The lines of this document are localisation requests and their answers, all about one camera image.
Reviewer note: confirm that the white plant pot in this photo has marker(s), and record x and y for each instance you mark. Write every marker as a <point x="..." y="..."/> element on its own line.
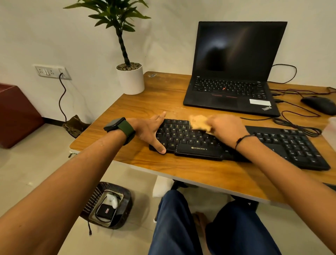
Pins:
<point x="130" y="80"/>

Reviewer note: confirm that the white charger plug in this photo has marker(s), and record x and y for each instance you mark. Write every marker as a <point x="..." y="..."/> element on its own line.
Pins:
<point x="112" y="201"/>

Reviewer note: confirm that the person's leg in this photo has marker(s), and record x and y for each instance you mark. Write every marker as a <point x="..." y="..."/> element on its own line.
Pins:
<point x="241" y="231"/>
<point x="173" y="226"/>

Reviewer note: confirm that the camouflage bag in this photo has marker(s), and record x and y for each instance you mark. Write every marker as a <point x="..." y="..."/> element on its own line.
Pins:
<point x="74" y="126"/>

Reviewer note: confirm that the person's left thumb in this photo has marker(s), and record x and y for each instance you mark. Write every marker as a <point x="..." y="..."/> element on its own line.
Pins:
<point x="158" y="147"/>

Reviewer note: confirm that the person's right hand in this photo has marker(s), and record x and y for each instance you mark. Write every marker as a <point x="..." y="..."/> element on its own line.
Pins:
<point x="228" y="128"/>

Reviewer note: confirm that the black laptop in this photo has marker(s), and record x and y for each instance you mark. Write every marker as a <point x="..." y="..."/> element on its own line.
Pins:
<point x="236" y="65"/>

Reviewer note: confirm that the dark woven basket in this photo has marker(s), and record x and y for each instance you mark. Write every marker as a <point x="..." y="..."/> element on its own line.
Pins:
<point x="123" y="210"/>

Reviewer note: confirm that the person's foot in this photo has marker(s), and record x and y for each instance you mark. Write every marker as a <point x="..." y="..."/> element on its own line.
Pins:
<point x="201" y="223"/>

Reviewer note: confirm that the black computer keyboard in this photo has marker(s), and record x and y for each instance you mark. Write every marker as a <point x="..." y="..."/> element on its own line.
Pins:
<point x="283" y="144"/>

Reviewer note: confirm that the person's left forearm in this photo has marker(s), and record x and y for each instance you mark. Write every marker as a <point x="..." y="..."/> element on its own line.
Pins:
<point x="60" y="189"/>

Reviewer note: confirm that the white table leg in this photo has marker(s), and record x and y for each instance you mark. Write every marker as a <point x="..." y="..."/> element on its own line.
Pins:
<point x="161" y="186"/>

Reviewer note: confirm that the dark red ottoman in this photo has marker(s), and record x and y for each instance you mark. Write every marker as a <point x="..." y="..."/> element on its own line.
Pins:
<point x="17" y="115"/>

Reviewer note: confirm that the person's left leg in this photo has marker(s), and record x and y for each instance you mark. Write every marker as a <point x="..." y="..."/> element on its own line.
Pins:
<point x="173" y="226"/>

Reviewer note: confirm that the white wall socket panel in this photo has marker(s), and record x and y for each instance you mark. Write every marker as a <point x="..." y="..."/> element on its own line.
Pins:
<point x="51" y="71"/>

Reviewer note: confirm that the tan cleaning cloth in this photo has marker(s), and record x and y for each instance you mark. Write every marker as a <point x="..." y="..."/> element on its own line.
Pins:
<point x="199" y="123"/>

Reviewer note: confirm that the person's right fingers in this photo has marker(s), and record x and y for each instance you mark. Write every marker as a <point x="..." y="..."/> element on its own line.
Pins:
<point x="212" y="125"/>

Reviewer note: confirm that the green potted plant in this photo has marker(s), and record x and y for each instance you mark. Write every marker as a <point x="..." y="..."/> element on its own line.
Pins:
<point x="118" y="18"/>

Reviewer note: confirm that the person's left hand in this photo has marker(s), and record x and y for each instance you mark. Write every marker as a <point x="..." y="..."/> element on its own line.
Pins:
<point x="143" y="128"/>

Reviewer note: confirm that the translucent white container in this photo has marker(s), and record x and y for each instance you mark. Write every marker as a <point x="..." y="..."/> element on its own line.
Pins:
<point x="330" y="136"/>

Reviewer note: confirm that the small grey sticker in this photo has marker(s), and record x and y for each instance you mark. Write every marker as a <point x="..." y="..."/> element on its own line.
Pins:
<point x="152" y="75"/>

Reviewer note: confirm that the person's right leg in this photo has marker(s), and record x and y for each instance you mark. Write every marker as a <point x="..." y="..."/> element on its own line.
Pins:
<point x="241" y="231"/>

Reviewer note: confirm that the black power adapter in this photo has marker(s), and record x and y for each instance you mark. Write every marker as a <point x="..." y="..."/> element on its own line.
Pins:
<point x="105" y="211"/>

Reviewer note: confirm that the person's right forearm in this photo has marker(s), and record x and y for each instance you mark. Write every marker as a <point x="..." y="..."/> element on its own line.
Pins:
<point x="286" y="178"/>

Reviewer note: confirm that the black computer mouse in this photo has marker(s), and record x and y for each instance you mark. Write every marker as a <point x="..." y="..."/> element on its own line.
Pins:
<point x="320" y="104"/>

